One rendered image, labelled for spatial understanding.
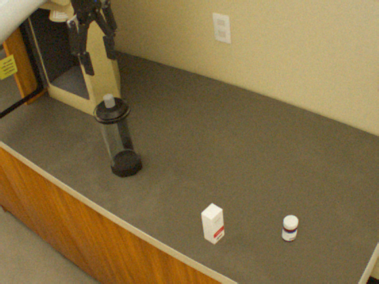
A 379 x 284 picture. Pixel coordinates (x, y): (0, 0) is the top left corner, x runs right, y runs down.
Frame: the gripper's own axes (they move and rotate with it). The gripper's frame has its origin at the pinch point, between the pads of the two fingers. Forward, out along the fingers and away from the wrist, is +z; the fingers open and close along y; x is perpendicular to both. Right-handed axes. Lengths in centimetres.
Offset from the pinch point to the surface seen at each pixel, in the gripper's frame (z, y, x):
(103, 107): 15.4, 2.1, -0.7
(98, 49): 13.8, -19.1, -25.2
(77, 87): 32, -16, -40
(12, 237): 134, 25, -103
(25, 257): 134, 29, -84
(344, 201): 39, -20, 64
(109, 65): 22.1, -22.4, -25.2
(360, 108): 33, -56, 55
